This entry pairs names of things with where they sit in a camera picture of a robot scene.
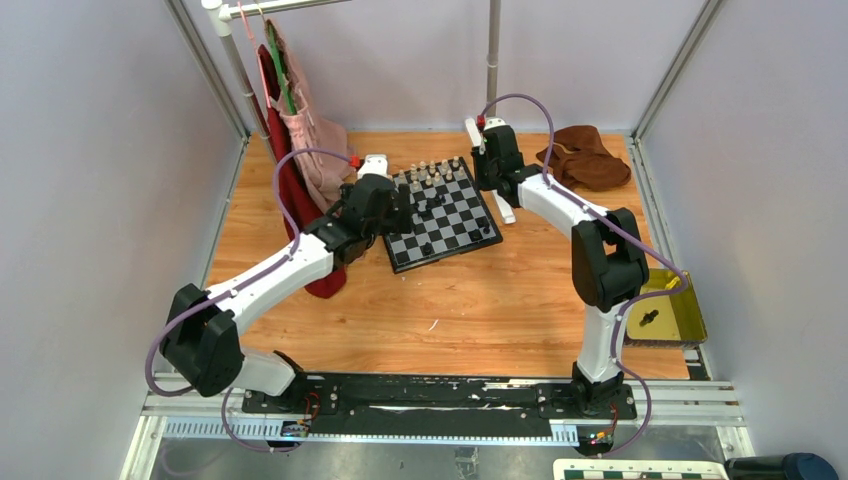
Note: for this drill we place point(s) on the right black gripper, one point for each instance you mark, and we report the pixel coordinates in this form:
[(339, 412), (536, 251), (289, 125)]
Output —
[(480, 158)]

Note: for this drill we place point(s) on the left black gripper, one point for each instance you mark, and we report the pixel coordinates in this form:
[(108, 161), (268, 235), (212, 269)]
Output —
[(397, 220)]

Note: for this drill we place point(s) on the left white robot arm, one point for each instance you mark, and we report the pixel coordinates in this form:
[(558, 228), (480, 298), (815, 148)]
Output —
[(199, 348)]

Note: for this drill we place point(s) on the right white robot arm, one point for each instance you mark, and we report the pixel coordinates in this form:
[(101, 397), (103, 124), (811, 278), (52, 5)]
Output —
[(607, 270)]

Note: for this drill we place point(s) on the red hanging garment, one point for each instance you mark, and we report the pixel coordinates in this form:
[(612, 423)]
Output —
[(293, 189)]

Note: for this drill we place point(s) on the black white chessboard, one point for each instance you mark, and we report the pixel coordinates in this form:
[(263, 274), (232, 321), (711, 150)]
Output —
[(449, 213)]

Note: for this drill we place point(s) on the brown cloth pile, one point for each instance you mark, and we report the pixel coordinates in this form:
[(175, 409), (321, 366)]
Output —
[(580, 159)]

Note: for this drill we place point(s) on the pink hanging garment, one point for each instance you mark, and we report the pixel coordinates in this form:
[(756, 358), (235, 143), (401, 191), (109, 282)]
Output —
[(322, 171)]

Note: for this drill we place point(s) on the green clothes hanger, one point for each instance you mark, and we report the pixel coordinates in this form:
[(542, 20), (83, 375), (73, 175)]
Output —
[(277, 53)]

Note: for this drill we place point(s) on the black piece in tray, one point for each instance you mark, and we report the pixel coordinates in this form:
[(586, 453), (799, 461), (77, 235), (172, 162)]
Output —
[(649, 317)]

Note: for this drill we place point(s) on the yellow transparent tray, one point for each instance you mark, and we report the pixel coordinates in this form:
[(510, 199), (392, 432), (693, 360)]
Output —
[(680, 323)]

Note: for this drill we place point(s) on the dark blue object corner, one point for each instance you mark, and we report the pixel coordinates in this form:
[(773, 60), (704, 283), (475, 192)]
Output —
[(793, 466)]

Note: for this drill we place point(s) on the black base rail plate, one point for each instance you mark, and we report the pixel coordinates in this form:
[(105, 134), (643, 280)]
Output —
[(436, 406)]

